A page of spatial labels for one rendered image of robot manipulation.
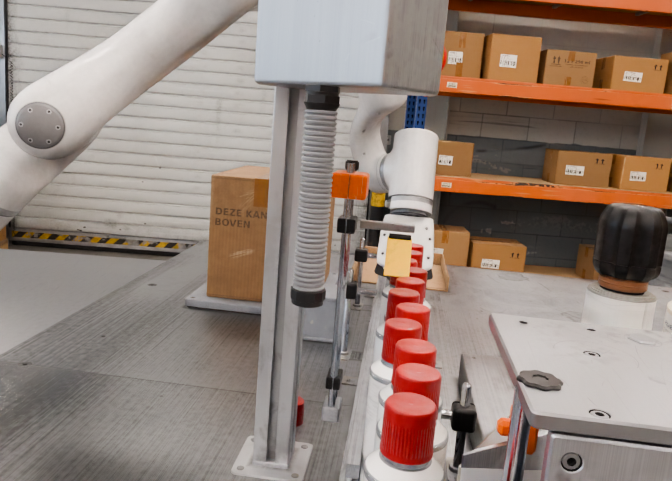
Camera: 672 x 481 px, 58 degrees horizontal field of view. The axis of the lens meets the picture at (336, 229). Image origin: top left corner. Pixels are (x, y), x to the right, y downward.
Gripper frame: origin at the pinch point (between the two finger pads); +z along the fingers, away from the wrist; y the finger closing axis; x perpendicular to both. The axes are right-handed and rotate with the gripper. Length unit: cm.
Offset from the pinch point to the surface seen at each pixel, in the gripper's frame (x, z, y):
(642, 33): 372, -263, 183
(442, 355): 7.4, 9.4, 8.9
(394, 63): -62, -16, -3
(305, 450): -30.3, 22.7, -10.9
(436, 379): -68, 10, 2
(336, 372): -34.7, 12.2, -7.6
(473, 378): -14.2, 11.9, 12.0
